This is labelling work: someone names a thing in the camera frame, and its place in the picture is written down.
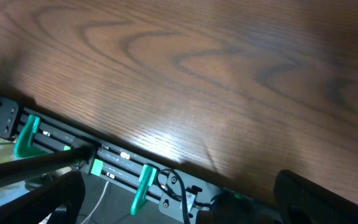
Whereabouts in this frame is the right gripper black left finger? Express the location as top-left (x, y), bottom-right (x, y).
top-left (0, 171), bottom-right (85, 224)

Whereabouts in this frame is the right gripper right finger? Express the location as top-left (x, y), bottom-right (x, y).
top-left (273, 169), bottom-right (358, 224)

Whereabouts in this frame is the green clamp left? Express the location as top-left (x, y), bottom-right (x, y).
top-left (13, 114), bottom-right (71, 159)

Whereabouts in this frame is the green clamp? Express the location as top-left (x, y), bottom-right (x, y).
top-left (130, 165), bottom-right (157, 215)
top-left (13, 114), bottom-right (71, 159)

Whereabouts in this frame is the green clamp right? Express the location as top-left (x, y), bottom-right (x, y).
top-left (130, 165), bottom-right (157, 215)

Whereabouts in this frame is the black tripod leg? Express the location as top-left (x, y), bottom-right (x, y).
top-left (0, 146), bottom-right (95, 187)

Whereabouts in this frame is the white cable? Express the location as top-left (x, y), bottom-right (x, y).
top-left (79, 180), bottom-right (110, 224)

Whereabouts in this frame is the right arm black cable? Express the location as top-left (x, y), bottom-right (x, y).
top-left (154, 168), bottom-right (191, 224)

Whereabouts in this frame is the black aluminium mounting rail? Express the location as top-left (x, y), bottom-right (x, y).
top-left (0, 95), bottom-right (282, 223)

